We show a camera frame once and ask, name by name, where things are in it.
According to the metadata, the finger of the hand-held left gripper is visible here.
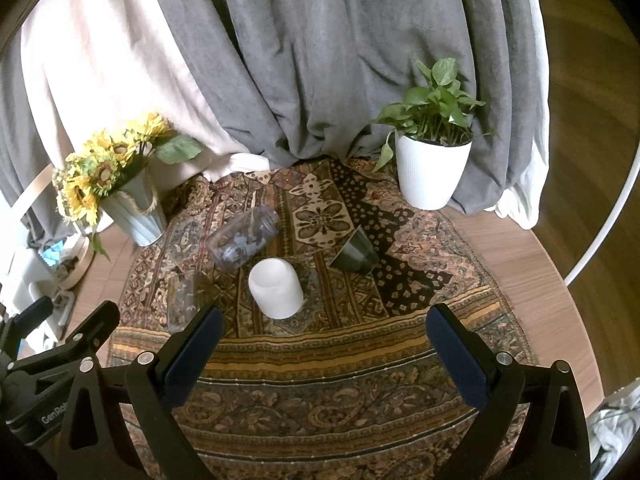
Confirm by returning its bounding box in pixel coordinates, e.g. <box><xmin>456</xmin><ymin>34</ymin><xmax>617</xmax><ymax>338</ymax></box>
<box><xmin>5</xmin><ymin>300</ymin><xmax>122</xmax><ymax>386</ymax></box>
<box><xmin>0</xmin><ymin>296</ymin><xmax>55</xmax><ymax>357</ymax></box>

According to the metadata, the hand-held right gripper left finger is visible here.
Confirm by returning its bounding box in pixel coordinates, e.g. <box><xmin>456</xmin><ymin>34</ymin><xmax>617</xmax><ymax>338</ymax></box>
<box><xmin>57</xmin><ymin>306</ymin><xmax>224</xmax><ymax>480</ymax></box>

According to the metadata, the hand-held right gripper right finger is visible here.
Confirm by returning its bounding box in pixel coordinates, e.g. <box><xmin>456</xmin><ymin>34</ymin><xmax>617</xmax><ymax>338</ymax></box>
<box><xmin>426</xmin><ymin>302</ymin><xmax>598</xmax><ymax>480</ymax></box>

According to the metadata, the white cup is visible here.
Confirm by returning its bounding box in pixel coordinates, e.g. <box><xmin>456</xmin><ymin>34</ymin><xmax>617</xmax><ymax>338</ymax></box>
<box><xmin>248</xmin><ymin>257</ymin><xmax>305</xmax><ymax>319</ymax></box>

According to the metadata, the dark green cup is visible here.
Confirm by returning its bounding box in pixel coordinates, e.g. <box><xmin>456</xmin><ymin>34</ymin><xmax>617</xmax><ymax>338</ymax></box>
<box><xmin>329</xmin><ymin>226</ymin><xmax>379</xmax><ymax>274</ymax></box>

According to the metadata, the white plastic device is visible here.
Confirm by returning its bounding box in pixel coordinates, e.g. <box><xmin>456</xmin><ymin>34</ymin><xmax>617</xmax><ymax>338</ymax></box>
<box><xmin>0</xmin><ymin>246</ymin><xmax>77</xmax><ymax>342</ymax></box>

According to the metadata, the round wooden tray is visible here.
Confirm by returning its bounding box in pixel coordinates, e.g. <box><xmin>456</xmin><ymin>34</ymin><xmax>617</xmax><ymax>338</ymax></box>
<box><xmin>49</xmin><ymin>234</ymin><xmax>97</xmax><ymax>292</ymax></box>

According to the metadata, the clear drinking glass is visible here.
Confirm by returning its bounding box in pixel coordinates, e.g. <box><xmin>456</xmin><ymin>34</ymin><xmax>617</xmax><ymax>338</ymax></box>
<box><xmin>166</xmin><ymin>271</ymin><xmax>201</xmax><ymax>334</ymax></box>

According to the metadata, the grey ribbed flower bucket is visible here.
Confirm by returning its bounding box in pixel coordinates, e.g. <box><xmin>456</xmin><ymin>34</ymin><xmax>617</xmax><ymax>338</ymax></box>
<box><xmin>99</xmin><ymin>166</ymin><xmax>168</xmax><ymax>247</ymax></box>

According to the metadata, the clear glass jar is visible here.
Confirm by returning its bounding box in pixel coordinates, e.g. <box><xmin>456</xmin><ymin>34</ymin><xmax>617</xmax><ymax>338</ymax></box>
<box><xmin>205</xmin><ymin>206</ymin><xmax>281</xmax><ymax>272</ymax></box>

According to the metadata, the patterned brown table cloth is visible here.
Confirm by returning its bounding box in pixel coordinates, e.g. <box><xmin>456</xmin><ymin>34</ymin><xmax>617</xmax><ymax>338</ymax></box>
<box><xmin>107</xmin><ymin>157</ymin><xmax>540</xmax><ymax>480</ymax></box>

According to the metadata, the artificial sunflower bouquet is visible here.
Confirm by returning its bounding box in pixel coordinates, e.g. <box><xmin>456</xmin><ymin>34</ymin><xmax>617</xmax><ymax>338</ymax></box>
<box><xmin>52</xmin><ymin>112</ymin><xmax>204</xmax><ymax>226</ymax></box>

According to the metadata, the crumpled white cloth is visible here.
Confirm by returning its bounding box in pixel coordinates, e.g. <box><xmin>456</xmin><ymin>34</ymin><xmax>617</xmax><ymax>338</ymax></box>
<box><xmin>589</xmin><ymin>384</ymin><xmax>640</xmax><ymax>467</ymax></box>

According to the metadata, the white ribbed plant pot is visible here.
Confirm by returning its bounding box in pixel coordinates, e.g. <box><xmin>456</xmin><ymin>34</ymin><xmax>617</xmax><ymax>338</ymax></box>
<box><xmin>394</xmin><ymin>129</ymin><xmax>474</xmax><ymax>211</ymax></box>

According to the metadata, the white curved tube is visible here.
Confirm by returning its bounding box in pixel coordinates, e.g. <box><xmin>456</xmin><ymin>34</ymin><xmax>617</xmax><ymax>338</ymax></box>
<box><xmin>564</xmin><ymin>139</ymin><xmax>640</xmax><ymax>285</ymax></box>

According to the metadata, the green pothos plant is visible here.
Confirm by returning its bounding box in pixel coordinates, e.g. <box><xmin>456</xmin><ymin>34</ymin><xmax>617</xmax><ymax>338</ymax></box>
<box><xmin>372</xmin><ymin>56</ymin><xmax>497</xmax><ymax>173</ymax></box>

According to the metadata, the beige curtain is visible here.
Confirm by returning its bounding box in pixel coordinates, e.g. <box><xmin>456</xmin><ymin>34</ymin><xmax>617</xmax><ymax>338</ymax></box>
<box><xmin>19</xmin><ymin>0</ymin><xmax>273</xmax><ymax>183</ymax></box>

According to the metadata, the grey curtain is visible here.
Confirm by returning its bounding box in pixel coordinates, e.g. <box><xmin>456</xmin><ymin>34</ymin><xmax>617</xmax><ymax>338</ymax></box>
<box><xmin>0</xmin><ymin>0</ymin><xmax>532</xmax><ymax>241</ymax></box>

